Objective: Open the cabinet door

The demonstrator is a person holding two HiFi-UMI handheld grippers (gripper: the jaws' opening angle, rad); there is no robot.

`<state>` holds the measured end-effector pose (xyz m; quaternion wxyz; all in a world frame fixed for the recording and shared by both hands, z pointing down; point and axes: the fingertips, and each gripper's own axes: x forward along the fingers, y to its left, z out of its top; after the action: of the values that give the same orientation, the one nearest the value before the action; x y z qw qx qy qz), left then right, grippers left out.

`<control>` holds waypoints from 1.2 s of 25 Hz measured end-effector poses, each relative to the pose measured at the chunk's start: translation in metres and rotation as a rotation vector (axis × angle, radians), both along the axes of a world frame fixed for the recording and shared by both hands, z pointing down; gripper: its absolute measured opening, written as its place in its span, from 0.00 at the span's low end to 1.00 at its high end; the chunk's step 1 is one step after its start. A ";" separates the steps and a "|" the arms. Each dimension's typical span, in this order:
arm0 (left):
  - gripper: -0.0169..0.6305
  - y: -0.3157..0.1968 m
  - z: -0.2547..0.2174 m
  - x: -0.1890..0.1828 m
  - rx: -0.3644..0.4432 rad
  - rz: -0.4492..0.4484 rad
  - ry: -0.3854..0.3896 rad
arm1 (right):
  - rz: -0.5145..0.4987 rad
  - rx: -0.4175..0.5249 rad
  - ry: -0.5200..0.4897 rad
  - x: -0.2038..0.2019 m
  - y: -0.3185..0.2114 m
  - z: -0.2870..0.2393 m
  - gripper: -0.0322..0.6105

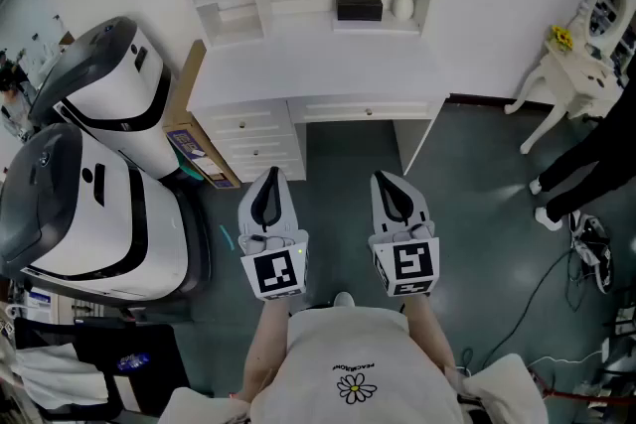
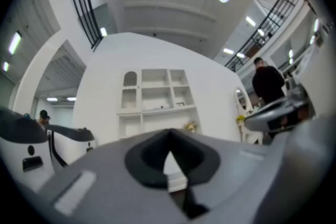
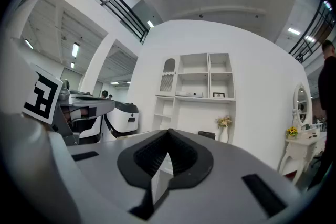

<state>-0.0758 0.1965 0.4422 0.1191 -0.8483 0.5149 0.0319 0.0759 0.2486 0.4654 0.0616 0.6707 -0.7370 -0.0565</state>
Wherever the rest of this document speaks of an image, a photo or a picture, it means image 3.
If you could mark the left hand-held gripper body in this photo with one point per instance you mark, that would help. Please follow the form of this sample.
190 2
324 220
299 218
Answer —
42 94

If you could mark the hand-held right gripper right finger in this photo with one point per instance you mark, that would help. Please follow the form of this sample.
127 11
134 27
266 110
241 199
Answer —
223 186

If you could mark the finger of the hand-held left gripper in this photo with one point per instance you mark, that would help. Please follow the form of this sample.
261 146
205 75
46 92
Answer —
97 105

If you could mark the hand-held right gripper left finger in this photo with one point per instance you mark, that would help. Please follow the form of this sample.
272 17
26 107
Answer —
105 165

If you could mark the white cabinet door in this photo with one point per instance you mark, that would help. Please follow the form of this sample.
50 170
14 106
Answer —
168 86

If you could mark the white desk with hutch shelves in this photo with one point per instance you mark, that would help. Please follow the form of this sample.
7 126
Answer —
194 112

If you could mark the white vase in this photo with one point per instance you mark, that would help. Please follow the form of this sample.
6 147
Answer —
224 136

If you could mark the rectangular ceiling light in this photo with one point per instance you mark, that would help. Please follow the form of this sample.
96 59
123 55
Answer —
150 24
29 44
75 49
294 31

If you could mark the black box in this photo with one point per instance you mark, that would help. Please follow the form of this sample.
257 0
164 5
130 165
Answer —
207 135

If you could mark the yellow flower bouquet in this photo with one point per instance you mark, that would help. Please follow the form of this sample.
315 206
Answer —
224 121

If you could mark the potted yellow sunflowers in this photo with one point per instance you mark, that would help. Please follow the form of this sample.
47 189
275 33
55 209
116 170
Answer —
292 131

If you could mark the white vanity table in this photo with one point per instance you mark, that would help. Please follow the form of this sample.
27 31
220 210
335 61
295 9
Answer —
302 147

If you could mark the white flat box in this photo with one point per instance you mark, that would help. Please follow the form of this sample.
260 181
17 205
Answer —
189 94

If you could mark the black picture frame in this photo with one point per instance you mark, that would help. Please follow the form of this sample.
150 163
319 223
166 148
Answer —
219 95

